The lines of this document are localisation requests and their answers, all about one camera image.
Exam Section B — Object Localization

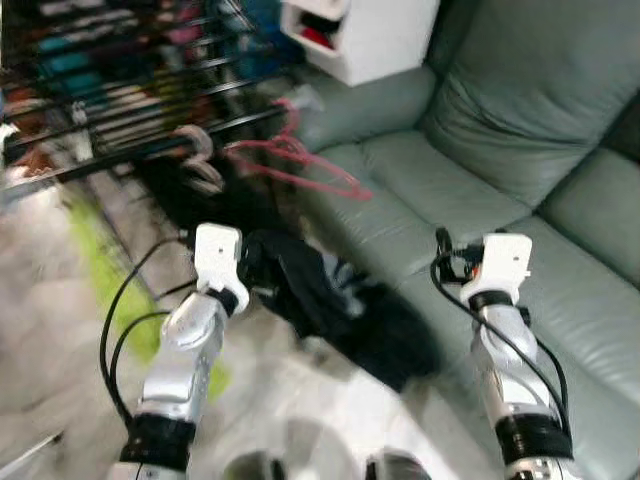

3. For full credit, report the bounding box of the pale pink clothes hanger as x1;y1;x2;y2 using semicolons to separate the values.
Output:
172;125;227;193

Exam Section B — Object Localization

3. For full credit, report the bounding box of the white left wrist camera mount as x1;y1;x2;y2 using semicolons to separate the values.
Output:
192;224;248;318

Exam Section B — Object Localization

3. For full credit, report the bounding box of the white storage box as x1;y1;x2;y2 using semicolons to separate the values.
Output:
280;0;442;88

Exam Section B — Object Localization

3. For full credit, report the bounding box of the red clothes hanger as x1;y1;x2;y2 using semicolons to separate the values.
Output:
222;98;374;203

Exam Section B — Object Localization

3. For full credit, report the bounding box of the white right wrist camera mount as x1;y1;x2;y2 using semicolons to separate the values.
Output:
460;232;534;308

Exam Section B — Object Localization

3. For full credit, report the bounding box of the black metal drying rack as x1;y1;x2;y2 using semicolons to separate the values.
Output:
0;0;313;193

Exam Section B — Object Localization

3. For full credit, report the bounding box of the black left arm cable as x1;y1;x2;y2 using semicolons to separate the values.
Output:
98;235;201;431

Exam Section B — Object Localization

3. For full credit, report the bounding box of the grey robot leg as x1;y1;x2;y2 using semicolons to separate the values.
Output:
362;450;433;480
222;450;289;480

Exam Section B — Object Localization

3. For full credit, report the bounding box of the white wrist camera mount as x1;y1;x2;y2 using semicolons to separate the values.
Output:
192;224;248;318
460;232;534;308

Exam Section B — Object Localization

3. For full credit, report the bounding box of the grey green leather sofa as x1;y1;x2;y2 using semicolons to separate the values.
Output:
285;0;640;480

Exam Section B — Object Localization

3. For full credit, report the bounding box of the grey robot left leg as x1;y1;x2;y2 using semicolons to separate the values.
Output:
222;450;289;480

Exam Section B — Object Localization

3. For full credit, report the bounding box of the grey robot right leg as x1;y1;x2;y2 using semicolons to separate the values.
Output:
362;450;433;480

